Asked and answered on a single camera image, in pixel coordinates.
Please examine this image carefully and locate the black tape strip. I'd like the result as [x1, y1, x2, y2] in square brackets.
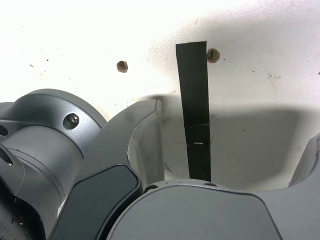
[175, 41, 212, 183]

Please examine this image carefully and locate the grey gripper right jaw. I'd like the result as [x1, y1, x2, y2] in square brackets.
[106, 132, 320, 240]

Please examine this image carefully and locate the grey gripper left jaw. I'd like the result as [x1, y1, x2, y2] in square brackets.
[48, 99, 167, 240]

